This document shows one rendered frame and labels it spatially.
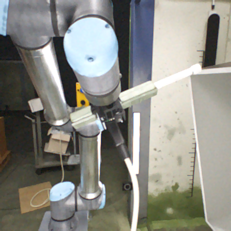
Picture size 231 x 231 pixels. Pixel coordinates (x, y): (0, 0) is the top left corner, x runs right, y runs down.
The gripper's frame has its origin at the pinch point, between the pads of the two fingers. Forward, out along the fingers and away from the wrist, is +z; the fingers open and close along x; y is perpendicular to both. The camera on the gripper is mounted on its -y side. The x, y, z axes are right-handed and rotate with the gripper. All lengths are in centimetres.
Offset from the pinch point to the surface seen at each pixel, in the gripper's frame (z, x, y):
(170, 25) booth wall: 71, 88, -89
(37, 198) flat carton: 213, -120, -23
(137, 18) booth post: 63, 62, -103
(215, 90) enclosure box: 62, 79, -14
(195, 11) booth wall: 68, 113, -91
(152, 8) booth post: 61, 77, -105
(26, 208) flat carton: 197, -130, -16
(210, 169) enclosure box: 96, 60, 31
